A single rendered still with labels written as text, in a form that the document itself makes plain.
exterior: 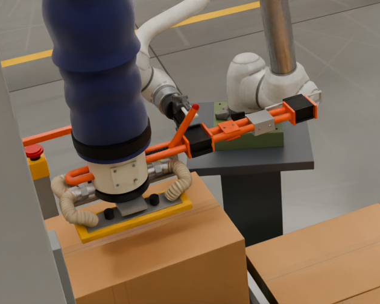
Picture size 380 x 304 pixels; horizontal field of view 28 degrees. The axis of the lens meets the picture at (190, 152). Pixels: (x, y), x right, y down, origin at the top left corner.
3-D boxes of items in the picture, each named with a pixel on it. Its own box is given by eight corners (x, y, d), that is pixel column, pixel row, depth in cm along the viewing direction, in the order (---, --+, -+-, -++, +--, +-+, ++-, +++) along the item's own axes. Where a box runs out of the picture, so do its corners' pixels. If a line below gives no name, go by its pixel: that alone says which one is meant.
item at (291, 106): (293, 125, 235) (293, 112, 232) (282, 114, 241) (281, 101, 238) (317, 118, 237) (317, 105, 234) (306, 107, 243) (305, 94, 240)
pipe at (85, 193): (78, 231, 214) (74, 215, 211) (58, 183, 234) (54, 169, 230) (189, 195, 222) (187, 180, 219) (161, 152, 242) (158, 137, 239)
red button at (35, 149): (27, 165, 267) (25, 156, 264) (23, 155, 272) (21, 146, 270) (46, 160, 268) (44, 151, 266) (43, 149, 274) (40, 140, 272)
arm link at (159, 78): (167, 116, 256) (138, 99, 248) (152, 95, 268) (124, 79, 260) (186, 90, 254) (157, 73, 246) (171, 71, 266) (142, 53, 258)
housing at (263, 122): (254, 137, 232) (254, 124, 230) (245, 126, 238) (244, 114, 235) (275, 130, 234) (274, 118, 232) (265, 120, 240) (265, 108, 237)
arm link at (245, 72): (242, 91, 319) (240, 43, 308) (278, 102, 309) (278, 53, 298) (219, 107, 309) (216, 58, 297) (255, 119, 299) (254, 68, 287)
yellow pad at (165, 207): (82, 245, 214) (79, 231, 212) (73, 224, 222) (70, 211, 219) (193, 208, 223) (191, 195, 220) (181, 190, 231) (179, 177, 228)
